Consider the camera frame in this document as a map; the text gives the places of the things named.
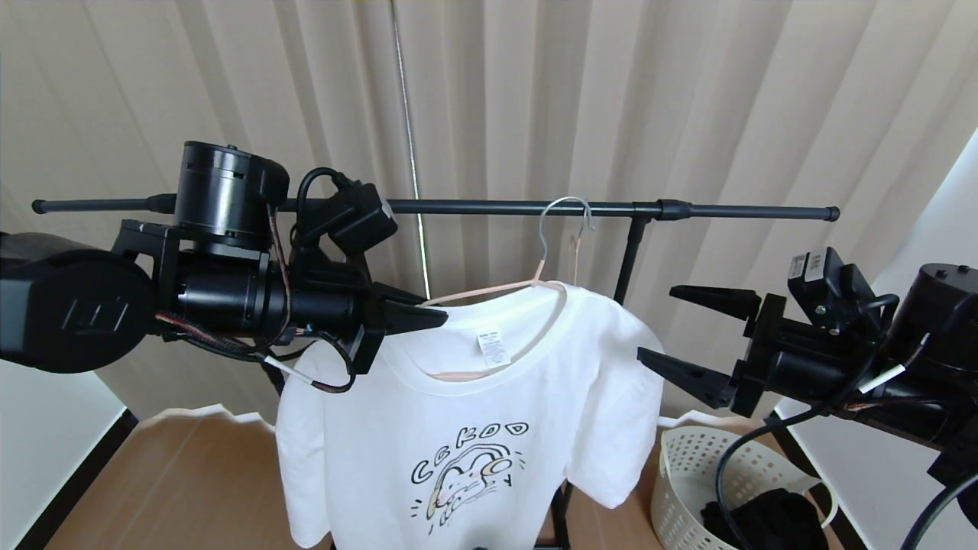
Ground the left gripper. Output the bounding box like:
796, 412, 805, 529
177, 243, 450, 377

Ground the beige curtain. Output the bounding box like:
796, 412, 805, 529
0, 0, 978, 429

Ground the black garment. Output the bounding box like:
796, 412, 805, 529
701, 489, 830, 550

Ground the black clothes rack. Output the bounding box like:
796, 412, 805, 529
32, 193, 840, 550

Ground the white printed t-shirt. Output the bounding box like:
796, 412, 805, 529
275, 283, 664, 550

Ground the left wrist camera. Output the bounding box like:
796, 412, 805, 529
294, 180, 400, 260

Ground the white laundry basket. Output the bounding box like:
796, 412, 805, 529
651, 425, 839, 550

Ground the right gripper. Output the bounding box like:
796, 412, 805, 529
636, 286, 881, 419

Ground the pink clothes hanger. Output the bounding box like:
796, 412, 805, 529
567, 200, 595, 287
419, 196, 597, 381

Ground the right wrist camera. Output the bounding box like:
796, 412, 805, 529
787, 247, 901, 337

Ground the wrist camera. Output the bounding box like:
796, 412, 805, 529
787, 247, 901, 337
294, 180, 400, 260

